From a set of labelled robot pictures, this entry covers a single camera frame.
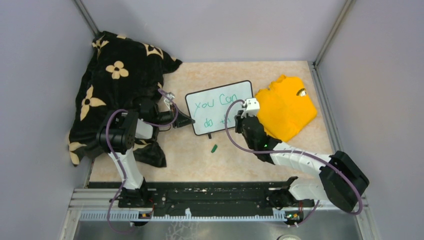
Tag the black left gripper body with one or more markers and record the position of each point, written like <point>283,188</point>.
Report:
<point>164,117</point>

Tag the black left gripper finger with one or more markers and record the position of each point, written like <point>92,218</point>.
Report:
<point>183,122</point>
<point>183,117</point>

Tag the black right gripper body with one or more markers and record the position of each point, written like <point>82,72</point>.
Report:
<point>239,127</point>

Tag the black framed whiteboard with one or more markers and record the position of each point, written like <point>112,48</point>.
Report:
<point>208,107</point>

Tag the green marker cap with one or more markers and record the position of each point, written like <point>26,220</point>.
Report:
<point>214,148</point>

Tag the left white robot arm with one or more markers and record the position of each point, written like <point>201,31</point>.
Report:
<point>117,136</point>

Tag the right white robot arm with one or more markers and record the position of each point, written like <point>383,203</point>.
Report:
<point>337,178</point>

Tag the yellow folded sweatshirt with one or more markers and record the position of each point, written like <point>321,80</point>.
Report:
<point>285,107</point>

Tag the black floral plush blanket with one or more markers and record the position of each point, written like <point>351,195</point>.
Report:
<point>120,75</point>

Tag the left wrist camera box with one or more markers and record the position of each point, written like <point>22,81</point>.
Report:
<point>168,99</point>

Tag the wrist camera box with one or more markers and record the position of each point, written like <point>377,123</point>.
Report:
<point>250,108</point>
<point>168,99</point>

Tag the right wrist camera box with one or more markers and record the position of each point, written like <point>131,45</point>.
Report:
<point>250,108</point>

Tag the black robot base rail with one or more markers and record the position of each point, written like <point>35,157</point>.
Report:
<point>192,202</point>

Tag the aluminium frame post left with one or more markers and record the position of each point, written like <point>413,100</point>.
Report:
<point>83,10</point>

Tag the aluminium frame post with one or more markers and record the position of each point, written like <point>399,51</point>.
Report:
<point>83,10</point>
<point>344,12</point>

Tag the aluminium frame post right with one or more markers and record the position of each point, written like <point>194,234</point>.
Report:
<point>344,12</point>

